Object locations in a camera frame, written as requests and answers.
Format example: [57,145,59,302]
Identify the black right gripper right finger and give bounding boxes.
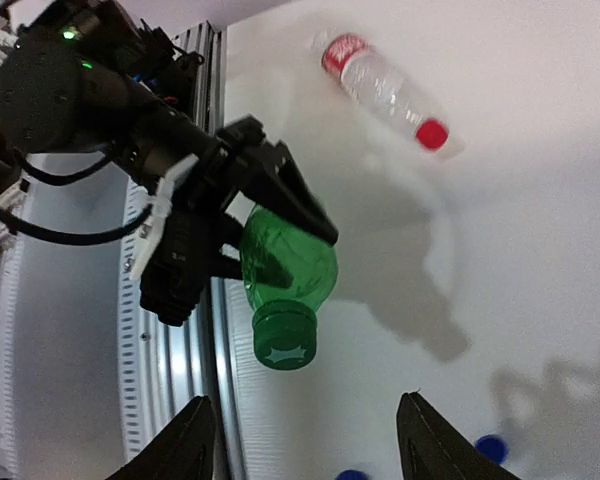
[396,392,518,480]

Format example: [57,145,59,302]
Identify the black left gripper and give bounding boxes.
[184,116,339,289]

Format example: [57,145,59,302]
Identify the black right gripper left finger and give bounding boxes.
[107,396,216,480]

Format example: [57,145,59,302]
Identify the green plastic bottle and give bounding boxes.
[243,206,338,371]

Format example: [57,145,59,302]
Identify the blue Pepsi bottle cap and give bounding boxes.
[475,435,509,465]

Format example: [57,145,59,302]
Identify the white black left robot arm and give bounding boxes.
[0,1,339,300]

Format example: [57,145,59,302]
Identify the clear bottle red label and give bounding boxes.
[312,30,465,160]

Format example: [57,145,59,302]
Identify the aluminium front rail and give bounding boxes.
[0,19,261,480]

